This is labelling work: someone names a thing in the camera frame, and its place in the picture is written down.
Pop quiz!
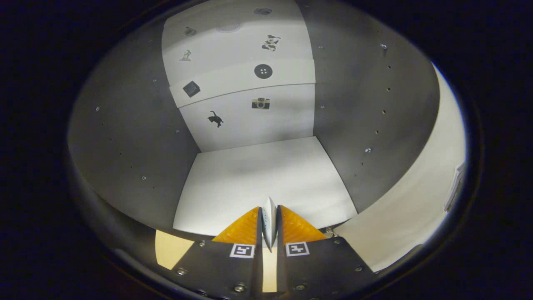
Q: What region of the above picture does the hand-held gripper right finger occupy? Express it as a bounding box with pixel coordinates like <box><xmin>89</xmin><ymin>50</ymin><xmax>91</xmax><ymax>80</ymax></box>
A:
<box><xmin>276</xmin><ymin>205</ymin><xmax>375</xmax><ymax>300</ymax></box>

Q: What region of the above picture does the dark grey cabinet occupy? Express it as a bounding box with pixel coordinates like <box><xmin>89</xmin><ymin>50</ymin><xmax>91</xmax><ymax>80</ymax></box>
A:
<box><xmin>67</xmin><ymin>0</ymin><xmax>442</xmax><ymax>242</ymax></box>

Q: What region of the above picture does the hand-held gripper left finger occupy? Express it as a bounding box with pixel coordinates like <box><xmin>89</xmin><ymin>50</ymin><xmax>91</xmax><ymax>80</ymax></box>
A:
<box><xmin>172</xmin><ymin>206</ymin><xmax>264</xmax><ymax>300</ymax></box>

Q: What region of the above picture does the white cabinet shelf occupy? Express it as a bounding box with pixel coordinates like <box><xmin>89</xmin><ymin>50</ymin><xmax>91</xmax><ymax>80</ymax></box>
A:
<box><xmin>172</xmin><ymin>136</ymin><xmax>359</xmax><ymax>237</ymax></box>

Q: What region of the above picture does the blue and white tube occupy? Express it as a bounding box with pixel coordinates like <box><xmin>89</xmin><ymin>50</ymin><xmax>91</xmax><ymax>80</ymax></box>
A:
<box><xmin>262</xmin><ymin>197</ymin><xmax>278</xmax><ymax>253</ymax></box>

